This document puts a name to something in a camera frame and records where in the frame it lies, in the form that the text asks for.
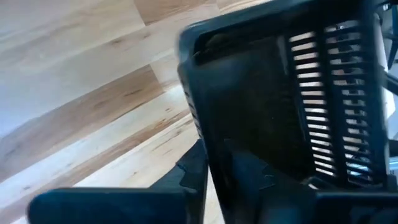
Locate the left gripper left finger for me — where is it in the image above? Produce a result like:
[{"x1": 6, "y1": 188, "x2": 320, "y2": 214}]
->
[{"x1": 27, "y1": 139, "x2": 208, "y2": 224}]

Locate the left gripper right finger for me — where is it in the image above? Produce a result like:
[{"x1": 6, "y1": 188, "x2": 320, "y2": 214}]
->
[{"x1": 223, "y1": 139, "x2": 398, "y2": 224}]

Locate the black plastic basket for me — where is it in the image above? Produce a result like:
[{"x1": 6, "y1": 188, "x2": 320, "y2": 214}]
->
[{"x1": 177, "y1": 0, "x2": 394, "y2": 224}]

